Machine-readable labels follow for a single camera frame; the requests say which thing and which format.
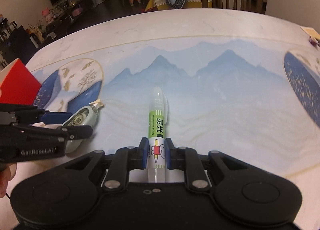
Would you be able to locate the red cardboard box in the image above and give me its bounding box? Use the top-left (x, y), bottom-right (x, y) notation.
top-left (0, 59), bottom-right (41, 105)

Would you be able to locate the person's left hand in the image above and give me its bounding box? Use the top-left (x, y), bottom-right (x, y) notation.
top-left (0, 163), bottom-right (17, 198)

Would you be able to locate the patterned table mat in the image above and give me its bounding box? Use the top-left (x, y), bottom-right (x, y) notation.
top-left (31, 36), bottom-right (319, 175)

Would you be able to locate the green white glue pen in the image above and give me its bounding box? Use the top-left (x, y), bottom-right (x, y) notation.
top-left (147, 87), bottom-right (168, 183)

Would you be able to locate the pink plush toy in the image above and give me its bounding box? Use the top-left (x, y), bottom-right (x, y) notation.
top-left (42, 8), bottom-right (54, 23)

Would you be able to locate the green correction tape dispenser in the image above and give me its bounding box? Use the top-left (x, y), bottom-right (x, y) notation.
top-left (62, 99), bottom-right (104, 154)

